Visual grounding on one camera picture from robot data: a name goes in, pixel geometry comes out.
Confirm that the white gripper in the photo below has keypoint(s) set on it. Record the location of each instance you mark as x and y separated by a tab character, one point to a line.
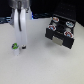
18	4

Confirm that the red lid kcup front right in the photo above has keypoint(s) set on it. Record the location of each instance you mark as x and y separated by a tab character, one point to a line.
68	34

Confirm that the red lid kcup back left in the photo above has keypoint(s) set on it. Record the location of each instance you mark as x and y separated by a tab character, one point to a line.
55	19

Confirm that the red lid kcup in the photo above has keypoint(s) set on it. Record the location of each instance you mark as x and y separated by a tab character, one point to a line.
55	19
52	27
68	34

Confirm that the red lid kcup front left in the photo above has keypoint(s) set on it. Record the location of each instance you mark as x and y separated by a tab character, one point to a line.
52	27

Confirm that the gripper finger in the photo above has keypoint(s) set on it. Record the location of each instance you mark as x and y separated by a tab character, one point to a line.
23	29

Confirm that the blue lid kcup back right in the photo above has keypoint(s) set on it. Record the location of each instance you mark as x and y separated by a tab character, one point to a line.
69	24

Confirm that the black kcup holder drawer box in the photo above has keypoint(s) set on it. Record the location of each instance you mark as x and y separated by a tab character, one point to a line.
64	12

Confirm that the green lid kcup pod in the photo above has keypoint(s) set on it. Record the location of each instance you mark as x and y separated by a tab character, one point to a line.
15	48

